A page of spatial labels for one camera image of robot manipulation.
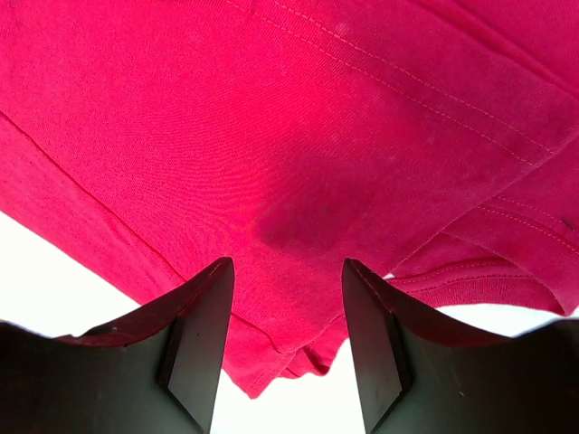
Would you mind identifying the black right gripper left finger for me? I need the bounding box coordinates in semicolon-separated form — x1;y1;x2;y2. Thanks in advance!
1;258;234;433

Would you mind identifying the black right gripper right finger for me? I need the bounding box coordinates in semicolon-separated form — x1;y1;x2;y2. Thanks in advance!
342;259;578;433

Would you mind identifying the crimson red t shirt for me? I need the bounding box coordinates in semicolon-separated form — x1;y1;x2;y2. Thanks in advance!
1;1;578;398

